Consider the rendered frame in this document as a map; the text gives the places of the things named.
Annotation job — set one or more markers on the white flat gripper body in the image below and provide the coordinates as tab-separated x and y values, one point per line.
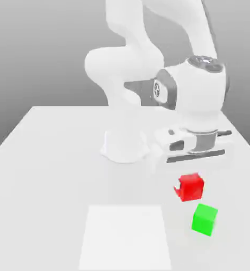
196	156

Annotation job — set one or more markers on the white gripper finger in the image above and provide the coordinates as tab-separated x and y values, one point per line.
178	184

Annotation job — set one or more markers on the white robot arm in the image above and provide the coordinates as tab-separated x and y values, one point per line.
192	93

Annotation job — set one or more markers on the small red cube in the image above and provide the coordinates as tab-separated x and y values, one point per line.
191	188

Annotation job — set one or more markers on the small green cube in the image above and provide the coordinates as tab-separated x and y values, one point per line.
203	220

